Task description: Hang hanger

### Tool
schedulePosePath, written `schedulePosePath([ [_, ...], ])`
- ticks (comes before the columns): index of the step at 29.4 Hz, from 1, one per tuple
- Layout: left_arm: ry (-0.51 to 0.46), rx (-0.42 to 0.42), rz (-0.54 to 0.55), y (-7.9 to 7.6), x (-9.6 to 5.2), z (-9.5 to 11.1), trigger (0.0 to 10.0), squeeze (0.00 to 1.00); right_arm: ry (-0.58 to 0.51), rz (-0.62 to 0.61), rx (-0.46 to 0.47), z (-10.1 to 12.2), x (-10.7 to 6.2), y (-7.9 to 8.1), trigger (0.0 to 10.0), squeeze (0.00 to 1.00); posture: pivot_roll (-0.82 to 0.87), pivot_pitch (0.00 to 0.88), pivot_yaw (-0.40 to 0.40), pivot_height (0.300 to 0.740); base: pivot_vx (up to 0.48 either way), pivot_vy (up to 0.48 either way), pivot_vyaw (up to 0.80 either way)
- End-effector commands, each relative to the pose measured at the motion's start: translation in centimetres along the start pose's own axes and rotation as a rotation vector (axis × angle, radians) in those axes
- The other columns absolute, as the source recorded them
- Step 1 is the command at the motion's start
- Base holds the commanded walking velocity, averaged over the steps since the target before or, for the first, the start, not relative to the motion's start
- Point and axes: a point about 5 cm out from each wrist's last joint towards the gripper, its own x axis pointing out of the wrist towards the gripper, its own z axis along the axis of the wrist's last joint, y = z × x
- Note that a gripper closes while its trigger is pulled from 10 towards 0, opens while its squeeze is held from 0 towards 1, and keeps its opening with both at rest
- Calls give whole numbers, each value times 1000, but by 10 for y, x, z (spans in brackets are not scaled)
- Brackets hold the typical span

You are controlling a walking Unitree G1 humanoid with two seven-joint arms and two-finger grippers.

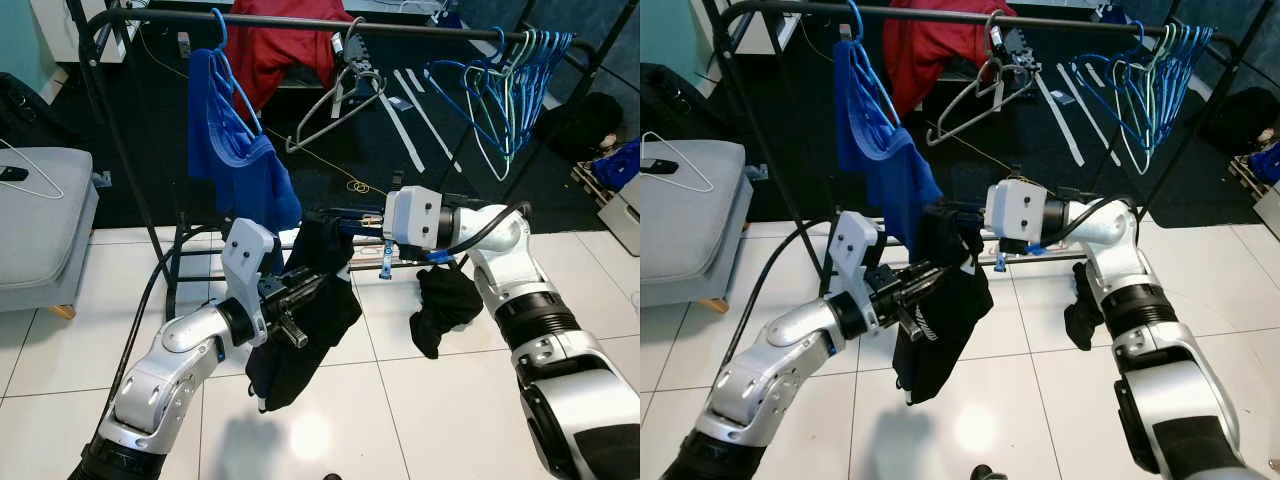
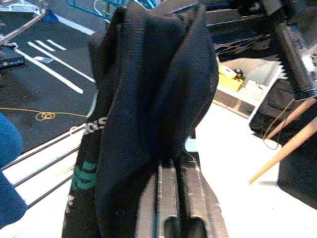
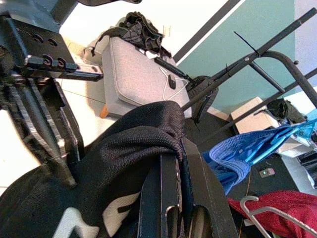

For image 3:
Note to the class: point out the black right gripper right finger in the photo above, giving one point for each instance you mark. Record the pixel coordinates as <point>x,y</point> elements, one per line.
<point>205,198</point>

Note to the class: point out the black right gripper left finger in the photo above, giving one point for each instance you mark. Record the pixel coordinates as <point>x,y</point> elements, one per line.
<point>161,198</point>

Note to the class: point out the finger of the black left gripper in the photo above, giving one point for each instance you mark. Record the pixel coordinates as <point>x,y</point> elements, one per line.
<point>39,119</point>
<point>68,129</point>

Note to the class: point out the grey metal hanger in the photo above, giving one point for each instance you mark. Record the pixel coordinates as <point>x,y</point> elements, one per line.
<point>244,202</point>

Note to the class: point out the navy shirt with round logo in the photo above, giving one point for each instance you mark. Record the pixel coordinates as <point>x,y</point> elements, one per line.
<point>111,161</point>

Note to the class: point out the light blue plastic hanger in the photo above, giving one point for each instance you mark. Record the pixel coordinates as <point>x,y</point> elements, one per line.
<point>272,146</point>

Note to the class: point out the blue sports shirt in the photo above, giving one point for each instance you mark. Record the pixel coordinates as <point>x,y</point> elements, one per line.
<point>230,153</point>

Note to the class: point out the small grey box green light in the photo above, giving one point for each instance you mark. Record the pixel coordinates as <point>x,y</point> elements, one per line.
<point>267,172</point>

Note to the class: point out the red cloth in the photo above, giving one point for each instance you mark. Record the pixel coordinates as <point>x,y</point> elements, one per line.
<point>284,210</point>

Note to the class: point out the grey upholstered ottoman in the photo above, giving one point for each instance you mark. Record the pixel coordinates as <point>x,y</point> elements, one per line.
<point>136,79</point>

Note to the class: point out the white shelf unit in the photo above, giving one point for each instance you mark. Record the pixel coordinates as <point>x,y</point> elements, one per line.
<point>250,119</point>

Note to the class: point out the black quilted bag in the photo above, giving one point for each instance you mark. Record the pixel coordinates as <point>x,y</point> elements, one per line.
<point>141,29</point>

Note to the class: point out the black backpack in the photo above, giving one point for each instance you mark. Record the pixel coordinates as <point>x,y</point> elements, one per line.
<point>205,86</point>

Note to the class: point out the black metal clothes rack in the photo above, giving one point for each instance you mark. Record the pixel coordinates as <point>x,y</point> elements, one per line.
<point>272,32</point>

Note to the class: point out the white wall socket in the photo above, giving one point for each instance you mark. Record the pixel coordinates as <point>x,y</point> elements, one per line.
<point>167,31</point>

